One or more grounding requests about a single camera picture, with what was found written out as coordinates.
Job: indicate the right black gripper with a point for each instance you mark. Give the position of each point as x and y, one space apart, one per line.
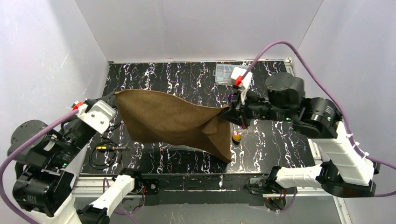
240 109

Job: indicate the brown burlap napkin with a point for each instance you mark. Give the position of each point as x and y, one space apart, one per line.
154 116

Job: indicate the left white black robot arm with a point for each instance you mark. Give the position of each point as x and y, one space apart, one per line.
42 152

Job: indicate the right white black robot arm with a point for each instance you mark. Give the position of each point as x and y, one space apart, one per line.
347 174

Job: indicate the purple spoon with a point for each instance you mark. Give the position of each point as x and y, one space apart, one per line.
232 98

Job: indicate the clear plastic organizer box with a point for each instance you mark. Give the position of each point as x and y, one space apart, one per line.
226 74

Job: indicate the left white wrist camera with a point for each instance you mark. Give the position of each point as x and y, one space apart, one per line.
80 107

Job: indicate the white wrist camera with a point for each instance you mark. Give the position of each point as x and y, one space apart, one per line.
80 107
241 80

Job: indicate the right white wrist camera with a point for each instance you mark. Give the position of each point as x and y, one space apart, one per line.
241 80

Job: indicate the black coiled cable yellow plug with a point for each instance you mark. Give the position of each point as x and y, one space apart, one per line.
112 152

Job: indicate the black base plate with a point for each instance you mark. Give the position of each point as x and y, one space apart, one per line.
163 189

